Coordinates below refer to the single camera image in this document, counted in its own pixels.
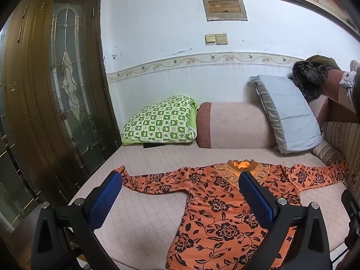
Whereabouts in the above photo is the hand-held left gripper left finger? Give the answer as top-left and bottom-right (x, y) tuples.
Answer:
(31, 171), (124, 270)

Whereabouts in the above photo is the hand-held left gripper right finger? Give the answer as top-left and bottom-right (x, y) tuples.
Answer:
(238, 171), (332, 270)

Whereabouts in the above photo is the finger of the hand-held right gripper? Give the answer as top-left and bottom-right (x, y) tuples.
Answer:
(341, 190), (360, 221)

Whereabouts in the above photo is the orange floral shirt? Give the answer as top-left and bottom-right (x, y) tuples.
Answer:
(114, 159), (349, 270)

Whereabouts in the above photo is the striped sofa cushion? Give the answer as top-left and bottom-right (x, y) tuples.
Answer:
(309, 121), (360, 186)

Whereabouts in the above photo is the pink bolster cushion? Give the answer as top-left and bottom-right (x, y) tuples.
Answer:
(195, 102), (277, 149)

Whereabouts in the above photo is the grey pillow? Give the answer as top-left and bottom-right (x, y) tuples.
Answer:
(249, 75), (324, 155)

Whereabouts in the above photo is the green checkered pillow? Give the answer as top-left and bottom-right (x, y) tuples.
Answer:
(121, 95), (200, 146)

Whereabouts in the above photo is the brown sofa backrest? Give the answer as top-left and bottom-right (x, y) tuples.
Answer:
(318, 69), (360, 123)

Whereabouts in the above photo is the white cloth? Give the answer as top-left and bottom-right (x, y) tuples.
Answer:
(339, 70), (358, 96)

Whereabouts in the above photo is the wooden door with stained glass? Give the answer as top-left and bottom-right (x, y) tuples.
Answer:
(0, 0), (123, 203)

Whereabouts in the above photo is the dark fur-trimmed garment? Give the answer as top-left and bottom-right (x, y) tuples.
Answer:
(292, 60), (338, 102)

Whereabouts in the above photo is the olive garment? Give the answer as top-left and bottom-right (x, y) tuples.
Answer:
(306, 55), (342, 71)

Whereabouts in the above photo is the metal wall panel cover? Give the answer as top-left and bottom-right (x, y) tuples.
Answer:
(201, 0), (248, 22)

